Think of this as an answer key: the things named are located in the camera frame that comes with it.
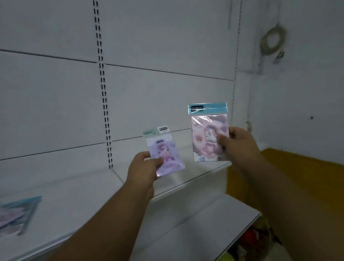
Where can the white metal shelf unit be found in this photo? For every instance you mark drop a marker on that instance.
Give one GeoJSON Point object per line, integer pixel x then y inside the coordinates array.
{"type": "Point", "coordinates": [104, 137]}

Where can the person's right thumb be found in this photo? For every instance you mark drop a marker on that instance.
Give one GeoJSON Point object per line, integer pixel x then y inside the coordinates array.
{"type": "Point", "coordinates": [223, 140]}

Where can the purple cartoon sticker packet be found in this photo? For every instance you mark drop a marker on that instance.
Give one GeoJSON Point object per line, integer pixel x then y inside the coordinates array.
{"type": "Point", "coordinates": [167, 154]}

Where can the pile of sticker packets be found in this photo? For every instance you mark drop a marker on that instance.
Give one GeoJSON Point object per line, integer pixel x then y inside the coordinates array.
{"type": "Point", "coordinates": [14, 214]}

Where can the person's left forearm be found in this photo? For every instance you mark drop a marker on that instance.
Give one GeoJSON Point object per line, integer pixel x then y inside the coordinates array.
{"type": "Point", "coordinates": [99, 230]}

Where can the person's left hand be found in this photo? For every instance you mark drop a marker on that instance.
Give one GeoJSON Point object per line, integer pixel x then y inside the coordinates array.
{"type": "Point", "coordinates": [139, 171]}

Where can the person's right forearm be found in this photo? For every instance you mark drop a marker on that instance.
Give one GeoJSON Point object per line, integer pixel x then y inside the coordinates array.
{"type": "Point", "coordinates": [298, 212]}

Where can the colourful goods under shelf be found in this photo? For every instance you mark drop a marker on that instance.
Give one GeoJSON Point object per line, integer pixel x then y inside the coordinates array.
{"type": "Point", "coordinates": [249, 244]}

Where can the pink unicorn sticker packet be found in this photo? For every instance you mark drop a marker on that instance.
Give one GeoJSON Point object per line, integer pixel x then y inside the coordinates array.
{"type": "Point", "coordinates": [207, 133]}

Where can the person's left thumb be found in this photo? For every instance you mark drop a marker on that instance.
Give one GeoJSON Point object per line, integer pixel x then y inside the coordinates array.
{"type": "Point", "coordinates": [155, 162]}

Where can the person's right hand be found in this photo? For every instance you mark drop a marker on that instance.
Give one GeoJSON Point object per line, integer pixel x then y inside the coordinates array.
{"type": "Point", "coordinates": [241, 145]}

